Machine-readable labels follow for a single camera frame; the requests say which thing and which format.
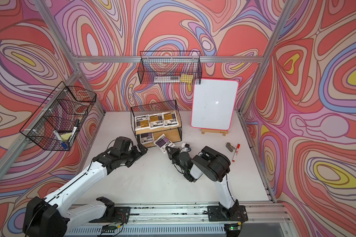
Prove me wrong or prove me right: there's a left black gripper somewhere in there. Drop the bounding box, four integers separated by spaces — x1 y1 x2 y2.
119 142 148 167

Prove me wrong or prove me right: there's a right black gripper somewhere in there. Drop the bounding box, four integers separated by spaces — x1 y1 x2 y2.
166 147 187 173

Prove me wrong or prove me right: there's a purple coffee bag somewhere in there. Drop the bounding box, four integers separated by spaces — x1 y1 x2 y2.
140 132 154 145
153 134 175 154

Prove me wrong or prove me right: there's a two-tier wooden wire shelf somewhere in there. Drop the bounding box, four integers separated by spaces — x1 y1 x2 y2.
131 100 183 148

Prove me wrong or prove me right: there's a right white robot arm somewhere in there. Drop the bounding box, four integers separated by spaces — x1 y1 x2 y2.
165 145 248 228

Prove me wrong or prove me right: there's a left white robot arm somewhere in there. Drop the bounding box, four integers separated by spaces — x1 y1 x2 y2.
23 136 148 237

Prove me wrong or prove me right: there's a small wooden easel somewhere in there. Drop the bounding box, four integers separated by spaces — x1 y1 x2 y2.
201 128 229 136

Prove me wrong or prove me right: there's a grey whiteboard eraser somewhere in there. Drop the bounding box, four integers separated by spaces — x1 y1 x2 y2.
225 142 235 152

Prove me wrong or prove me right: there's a pink-framed whiteboard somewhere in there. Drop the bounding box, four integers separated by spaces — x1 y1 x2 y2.
191 79 238 130

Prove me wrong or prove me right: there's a red whiteboard marker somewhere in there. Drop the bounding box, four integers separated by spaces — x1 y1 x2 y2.
232 144 240 163

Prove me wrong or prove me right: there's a black marker in left basket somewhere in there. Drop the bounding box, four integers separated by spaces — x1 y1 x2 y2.
69 119 80 142

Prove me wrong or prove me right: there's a yellow sponge in back basket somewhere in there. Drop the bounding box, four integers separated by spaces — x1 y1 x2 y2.
180 74 194 84

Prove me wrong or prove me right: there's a yellow sponge in basket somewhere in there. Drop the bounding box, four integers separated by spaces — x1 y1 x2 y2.
180 74 194 84
60 132 72 142

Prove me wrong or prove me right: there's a yellow sponge in left basket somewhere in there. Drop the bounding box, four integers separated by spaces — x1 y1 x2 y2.
60 132 72 142

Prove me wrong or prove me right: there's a blue-capped marker in basket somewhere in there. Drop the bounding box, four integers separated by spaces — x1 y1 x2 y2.
53 130 68 150

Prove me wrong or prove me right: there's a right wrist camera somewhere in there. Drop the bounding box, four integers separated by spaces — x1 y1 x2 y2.
181 143 192 153

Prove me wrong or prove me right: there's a back wall wire basket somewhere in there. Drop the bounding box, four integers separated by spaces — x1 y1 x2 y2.
137 50 202 85

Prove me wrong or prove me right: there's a wall wire basket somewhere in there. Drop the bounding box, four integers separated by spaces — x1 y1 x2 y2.
137 50 202 85
20 82 97 151

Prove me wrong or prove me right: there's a left wall wire basket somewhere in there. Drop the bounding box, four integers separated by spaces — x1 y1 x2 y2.
20 82 97 151

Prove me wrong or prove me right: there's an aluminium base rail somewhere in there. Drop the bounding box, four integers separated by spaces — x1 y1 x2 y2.
64 203 298 237

